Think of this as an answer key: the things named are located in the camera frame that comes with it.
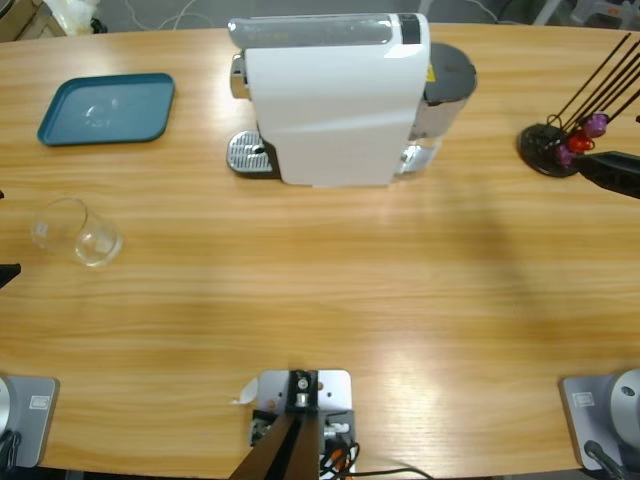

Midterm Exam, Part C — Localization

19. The clear glass cup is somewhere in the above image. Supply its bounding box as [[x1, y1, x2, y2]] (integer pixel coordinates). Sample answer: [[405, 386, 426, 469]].
[[30, 196, 125, 268]]

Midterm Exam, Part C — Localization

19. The grey coffee machine lever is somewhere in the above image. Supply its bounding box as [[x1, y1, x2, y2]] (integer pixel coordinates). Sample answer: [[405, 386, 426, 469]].
[[227, 13, 394, 50]]

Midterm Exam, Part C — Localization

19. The red coffee capsule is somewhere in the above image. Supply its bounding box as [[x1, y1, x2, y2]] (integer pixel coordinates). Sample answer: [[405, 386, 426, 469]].
[[569, 130, 596, 154]]

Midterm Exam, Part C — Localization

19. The white capsule coffee machine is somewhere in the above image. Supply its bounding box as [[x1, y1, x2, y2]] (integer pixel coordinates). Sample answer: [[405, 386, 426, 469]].
[[227, 12, 479, 190]]

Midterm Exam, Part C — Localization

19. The black capsule holder with rods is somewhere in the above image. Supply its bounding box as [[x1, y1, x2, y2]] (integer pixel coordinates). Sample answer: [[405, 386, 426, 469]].
[[517, 32, 640, 179]]

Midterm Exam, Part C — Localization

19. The white plastic stool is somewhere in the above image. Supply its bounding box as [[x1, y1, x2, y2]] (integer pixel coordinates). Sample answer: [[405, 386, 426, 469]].
[[529, 0, 629, 26]]

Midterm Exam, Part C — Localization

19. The teal rectangular plastic tray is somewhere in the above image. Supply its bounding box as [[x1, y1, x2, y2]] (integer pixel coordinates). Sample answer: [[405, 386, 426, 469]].
[[36, 72, 177, 148]]

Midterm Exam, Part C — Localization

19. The cardboard box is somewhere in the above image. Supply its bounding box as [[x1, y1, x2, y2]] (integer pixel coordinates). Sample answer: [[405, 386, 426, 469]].
[[0, 0, 66, 42]]

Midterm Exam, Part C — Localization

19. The water tank with black lid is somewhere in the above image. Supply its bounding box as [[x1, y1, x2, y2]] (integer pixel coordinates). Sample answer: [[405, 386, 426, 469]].
[[409, 42, 479, 176]]

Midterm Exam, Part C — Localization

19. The white plastic bag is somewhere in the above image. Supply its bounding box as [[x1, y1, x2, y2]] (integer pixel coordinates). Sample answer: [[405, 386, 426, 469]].
[[42, 0, 101, 36]]

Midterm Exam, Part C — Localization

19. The metal slotted drip tray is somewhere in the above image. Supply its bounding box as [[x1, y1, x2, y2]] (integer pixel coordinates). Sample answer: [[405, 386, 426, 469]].
[[227, 129, 279, 176]]

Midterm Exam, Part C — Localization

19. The white paper tag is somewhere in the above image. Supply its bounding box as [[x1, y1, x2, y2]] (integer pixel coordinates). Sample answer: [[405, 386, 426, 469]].
[[229, 377, 260, 406]]

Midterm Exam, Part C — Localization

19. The arm grey base plate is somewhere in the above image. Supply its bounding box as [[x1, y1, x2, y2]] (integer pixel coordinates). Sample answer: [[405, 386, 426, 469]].
[[0, 374, 61, 469], [558, 368, 640, 472]]

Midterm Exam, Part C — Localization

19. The black cable at base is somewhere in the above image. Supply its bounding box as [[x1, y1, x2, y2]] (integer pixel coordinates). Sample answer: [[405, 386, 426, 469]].
[[583, 439, 629, 480], [0, 429, 24, 469]]

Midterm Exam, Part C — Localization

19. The white cable on floor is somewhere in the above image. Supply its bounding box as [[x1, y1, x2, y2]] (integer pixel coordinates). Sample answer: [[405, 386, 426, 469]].
[[122, 0, 241, 31]]

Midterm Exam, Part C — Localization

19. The dark camera post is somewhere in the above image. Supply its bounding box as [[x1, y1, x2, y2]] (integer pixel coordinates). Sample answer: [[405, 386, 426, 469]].
[[232, 369, 321, 480]]

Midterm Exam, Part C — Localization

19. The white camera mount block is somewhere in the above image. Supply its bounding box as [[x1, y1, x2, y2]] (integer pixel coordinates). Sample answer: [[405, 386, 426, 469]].
[[254, 368, 357, 476]]

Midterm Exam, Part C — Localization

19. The black cable at camera mount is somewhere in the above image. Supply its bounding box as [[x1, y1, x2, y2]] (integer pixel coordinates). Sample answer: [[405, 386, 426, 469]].
[[318, 439, 432, 480]]

